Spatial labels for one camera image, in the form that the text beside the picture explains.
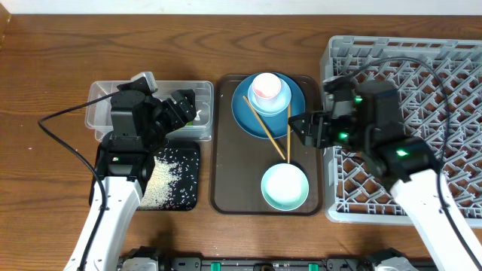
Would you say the dark blue plate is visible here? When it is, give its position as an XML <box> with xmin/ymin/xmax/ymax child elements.
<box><xmin>231</xmin><ymin>72</ymin><xmax>307</xmax><ymax>139</ymax></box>

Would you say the mint green bowl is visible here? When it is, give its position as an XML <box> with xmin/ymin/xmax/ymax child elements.
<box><xmin>261</xmin><ymin>163</ymin><xmax>310</xmax><ymax>212</ymax></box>

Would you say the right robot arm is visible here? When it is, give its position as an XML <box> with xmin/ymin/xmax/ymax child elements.
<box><xmin>288</xmin><ymin>77</ymin><xmax>481</xmax><ymax>270</ymax></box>

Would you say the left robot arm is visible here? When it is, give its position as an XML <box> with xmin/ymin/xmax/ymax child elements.
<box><xmin>65</xmin><ymin>82</ymin><xmax>196</xmax><ymax>270</ymax></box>

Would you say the pink paper cup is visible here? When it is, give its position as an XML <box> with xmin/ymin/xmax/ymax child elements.
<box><xmin>252</xmin><ymin>73</ymin><xmax>282</xmax><ymax>110</ymax></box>

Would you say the light blue bowl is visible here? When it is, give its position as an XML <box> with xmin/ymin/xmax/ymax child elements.
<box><xmin>247</xmin><ymin>78</ymin><xmax>291</xmax><ymax>117</ymax></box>

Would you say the brown plastic serving tray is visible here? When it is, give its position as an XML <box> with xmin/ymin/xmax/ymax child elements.
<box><xmin>209</xmin><ymin>75</ymin><xmax>323</xmax><ymax>216</ymax></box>

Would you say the grey plastic dishwasher rack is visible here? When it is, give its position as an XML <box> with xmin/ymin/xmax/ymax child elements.
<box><xmin>319</xmin><ymin>35</ymin><xmax>481</xmax><ymax>228</ymax></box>

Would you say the black rectangular waste tray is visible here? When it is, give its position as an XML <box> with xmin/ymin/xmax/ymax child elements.
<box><xmin>95</xmin><ymin>139</ymin><xmax>200</xmax><ymax>211</ymax></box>

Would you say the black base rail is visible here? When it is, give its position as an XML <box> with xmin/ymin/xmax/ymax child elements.
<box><xmin>115</xmin><ymin>246</ymin><xmax>417</xmax><ymax>271</ymax></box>

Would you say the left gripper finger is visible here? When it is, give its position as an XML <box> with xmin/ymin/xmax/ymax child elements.
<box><xmin>161</xmin><ymin>112</ymin><xmax>188</xmax><ymax>135</ymax></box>
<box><xmin>167</xmin><ymin>89</ymin><xmax>197</xmax><ymax>123</ymax></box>

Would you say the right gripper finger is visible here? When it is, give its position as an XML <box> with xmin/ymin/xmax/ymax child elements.
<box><xmin>297</xmin><ymin>129</ymin><xmax>328</xmax><ymax>149</ymax></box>
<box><xmin>288</xmin><ymin>111</ymin><xmax>328</xmax><ymax>130</ymax></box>

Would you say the clear plastic waste bin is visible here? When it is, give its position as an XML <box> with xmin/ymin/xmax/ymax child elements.
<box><xmin>85</xmin><ymin>81</ymin><xmax>214</xmax><ymax>142</ymax></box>

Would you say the white tissue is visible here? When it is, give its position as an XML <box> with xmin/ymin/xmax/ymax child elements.
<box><xmin>194</xmin><ymin>110</ymin><xmax>202</xmax><ymax>121</ymax></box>

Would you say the white rice pile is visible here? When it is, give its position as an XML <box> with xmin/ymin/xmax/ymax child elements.
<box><xmin>138</xmin><ymin>148</ymin><xmax>200</xmax><ymax>211</ymax></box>

